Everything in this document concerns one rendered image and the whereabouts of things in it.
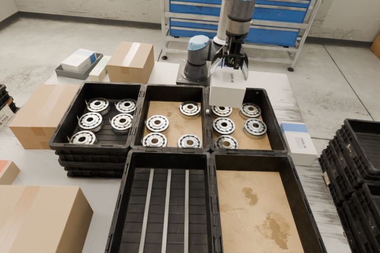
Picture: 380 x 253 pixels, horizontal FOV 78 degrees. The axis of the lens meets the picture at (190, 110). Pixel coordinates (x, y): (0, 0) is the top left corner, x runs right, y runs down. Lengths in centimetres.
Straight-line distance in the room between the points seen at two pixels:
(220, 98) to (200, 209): 40
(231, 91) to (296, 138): 51
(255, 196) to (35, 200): 73
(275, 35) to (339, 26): 142
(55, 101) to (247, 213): 99
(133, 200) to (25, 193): 34
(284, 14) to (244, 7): 224
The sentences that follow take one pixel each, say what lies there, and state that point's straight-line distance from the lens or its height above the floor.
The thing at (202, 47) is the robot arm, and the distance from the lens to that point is 132.
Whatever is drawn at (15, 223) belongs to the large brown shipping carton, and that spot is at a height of 90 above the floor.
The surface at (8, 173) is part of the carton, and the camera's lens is 123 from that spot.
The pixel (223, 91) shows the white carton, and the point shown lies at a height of 111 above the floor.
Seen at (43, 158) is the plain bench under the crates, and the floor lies 70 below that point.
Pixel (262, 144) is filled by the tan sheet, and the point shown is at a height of 83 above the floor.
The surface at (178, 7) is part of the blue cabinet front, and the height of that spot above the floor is 66.
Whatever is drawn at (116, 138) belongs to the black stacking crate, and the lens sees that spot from 107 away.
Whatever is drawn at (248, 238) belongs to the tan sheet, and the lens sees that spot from 87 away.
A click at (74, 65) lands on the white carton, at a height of 79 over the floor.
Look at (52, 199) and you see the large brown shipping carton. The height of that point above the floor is 90.
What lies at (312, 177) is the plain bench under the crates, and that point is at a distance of 125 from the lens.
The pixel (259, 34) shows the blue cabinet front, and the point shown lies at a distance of 301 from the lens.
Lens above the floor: 163
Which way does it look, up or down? 43 degrees down
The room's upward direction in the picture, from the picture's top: 4 degrees clockwise
